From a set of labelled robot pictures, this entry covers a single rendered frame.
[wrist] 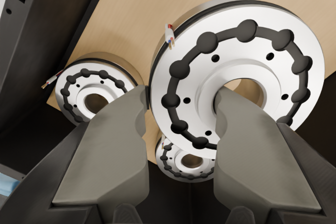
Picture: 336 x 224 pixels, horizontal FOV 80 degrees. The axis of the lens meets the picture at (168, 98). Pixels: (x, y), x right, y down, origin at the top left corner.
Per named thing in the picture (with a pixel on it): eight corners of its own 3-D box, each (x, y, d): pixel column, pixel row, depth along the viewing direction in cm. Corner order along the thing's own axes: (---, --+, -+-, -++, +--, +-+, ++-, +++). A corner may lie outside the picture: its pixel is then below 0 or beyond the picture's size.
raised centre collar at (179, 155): (193, 139, 26) (193, 142, 26) (217, 159, 28) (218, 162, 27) (166, 157, 28) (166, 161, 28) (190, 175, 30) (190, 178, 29)
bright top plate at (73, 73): (75, 41, 21) (72, 43, 20) (157, 91, 23) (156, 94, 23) (46, 107, 25) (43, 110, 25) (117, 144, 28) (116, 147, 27)
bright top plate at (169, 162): (194, 113, 25) (194, 116, 24) (243, 157, 28) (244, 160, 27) (141, 154, 29) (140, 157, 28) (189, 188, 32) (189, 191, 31)
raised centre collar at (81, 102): (87, 75, 22) (84, 78, 22) (126, 98, 24) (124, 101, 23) (71, 106, 25) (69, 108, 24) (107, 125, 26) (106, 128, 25)
